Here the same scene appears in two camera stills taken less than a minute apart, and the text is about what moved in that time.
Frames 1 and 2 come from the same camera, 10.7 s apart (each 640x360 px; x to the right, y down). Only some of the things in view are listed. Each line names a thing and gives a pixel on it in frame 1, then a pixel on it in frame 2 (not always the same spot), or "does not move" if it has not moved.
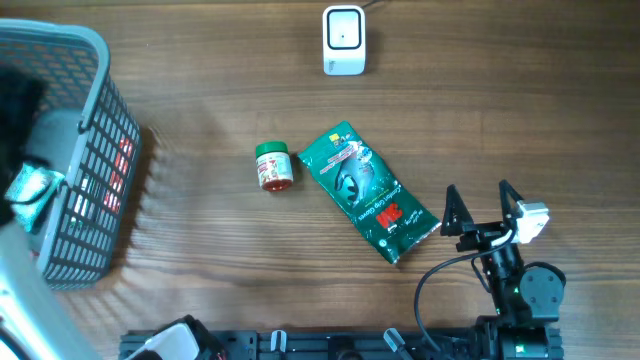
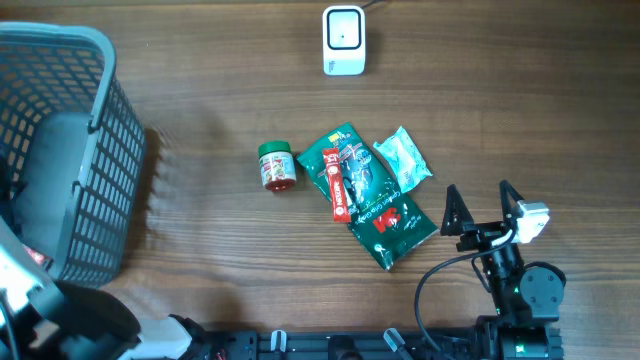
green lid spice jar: x=275 y=166 does not move
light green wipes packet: x=32 y=193 → x=405 y=159
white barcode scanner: x=344 y=40 does not move
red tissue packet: x=118 y=175 → x=36 y=256
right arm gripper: x=479 y=233 does not move
